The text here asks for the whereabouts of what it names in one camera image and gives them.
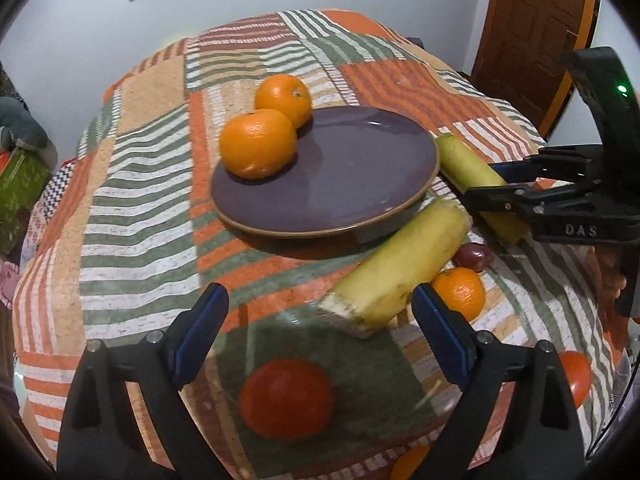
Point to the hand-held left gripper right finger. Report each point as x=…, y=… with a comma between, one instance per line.
x=440, y=330

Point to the striped patchwork blanket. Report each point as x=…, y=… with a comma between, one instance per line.
x=150, y=210

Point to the small orange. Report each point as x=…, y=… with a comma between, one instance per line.
x=462, y=294
x=410, y=465

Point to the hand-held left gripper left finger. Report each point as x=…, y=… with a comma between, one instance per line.
x=200, y=330

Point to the large orange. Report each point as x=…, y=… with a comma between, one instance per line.
x=285, y=97
x=257, y=142

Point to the brown wooden door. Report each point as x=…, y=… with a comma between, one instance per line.
x=530, y=35

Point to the grey plush toy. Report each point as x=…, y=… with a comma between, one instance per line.
x=20, y=122

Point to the yellow banana with cut end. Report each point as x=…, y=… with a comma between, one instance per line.
x=400, y=265

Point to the yellow-green banana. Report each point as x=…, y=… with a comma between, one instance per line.
x=467, y=165

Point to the green patterned box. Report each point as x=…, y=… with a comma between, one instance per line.
x=17, y=200

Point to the person's right hand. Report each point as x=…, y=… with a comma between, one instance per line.
x=607, y=280

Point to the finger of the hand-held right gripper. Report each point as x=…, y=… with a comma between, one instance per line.
x=550, y=162
x=500, y=199

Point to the dark purple passion fruit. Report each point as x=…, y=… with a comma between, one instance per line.
x=472, y=256

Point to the purple ceramic plate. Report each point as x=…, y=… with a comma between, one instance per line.
x=350, y=170

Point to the red tomato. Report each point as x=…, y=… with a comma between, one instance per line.
x=577, y=377
x=285, y=400

